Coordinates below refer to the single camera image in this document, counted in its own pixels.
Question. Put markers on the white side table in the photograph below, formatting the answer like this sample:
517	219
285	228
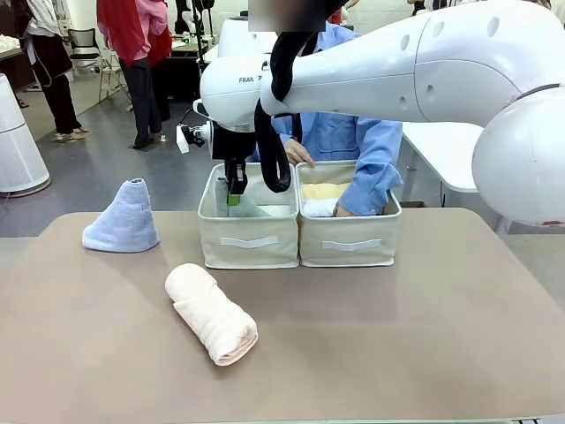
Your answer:
441	154

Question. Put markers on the person's left hand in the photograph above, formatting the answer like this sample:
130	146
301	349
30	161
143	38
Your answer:
343	208

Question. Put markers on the white towel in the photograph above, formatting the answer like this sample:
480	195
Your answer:
320	208

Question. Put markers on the beige fabric storage bin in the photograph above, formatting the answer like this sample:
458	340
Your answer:
348	243
247	243

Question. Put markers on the person in red top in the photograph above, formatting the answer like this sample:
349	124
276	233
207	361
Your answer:
132	44

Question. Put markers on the person in blue shirt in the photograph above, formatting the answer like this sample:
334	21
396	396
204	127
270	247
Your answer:
335	132

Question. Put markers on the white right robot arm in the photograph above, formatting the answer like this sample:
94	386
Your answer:
441	57

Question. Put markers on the pink rolled towel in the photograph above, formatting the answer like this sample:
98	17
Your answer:
212	309

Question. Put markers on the person's left forearm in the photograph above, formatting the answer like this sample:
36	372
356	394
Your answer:
375	176

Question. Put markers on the yellow towel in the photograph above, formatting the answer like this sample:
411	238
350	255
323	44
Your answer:
324	191

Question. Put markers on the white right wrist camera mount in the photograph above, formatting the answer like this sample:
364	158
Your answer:
182	139

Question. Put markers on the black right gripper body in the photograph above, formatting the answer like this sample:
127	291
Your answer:
231	141

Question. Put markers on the person in black clothes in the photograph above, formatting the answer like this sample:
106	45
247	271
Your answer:
53	57

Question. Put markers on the white air purifier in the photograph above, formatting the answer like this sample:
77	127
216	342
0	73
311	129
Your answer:
17	146

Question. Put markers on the metal folding stool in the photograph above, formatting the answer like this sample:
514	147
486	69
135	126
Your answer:
112	79

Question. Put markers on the person's right hand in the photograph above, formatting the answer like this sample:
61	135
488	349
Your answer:
299	152

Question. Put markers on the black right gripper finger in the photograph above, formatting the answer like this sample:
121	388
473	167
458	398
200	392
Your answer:
241	181
231	183

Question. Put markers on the person's right forearm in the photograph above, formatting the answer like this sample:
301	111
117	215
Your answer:
286	132

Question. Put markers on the light blue cone towel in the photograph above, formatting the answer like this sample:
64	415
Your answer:
123	221

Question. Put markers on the black office chair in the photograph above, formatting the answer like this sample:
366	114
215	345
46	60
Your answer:
84	44

